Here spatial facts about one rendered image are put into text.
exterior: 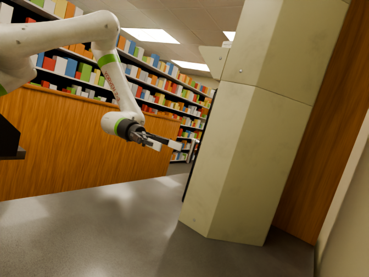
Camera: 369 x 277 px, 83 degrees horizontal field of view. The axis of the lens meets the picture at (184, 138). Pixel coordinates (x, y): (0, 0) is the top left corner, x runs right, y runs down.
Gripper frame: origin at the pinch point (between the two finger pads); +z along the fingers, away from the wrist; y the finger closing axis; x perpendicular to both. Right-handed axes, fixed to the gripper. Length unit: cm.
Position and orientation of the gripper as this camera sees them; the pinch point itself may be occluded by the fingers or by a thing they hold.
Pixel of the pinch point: (169, 147)
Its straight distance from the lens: 81.0
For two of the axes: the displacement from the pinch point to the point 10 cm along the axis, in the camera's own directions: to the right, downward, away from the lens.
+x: -2.8, 9.5, 1.2
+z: 8.0, 3.0, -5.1
